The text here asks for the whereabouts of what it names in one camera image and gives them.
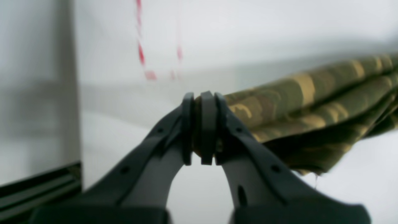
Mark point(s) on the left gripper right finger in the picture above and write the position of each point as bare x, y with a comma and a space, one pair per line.
263, 188

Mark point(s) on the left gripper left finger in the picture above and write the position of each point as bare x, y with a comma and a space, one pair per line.
136, 190

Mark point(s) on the camouflage T-shirt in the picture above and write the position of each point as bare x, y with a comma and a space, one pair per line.
311, 119

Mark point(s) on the aluminium table frame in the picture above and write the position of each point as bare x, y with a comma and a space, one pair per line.
20, 198

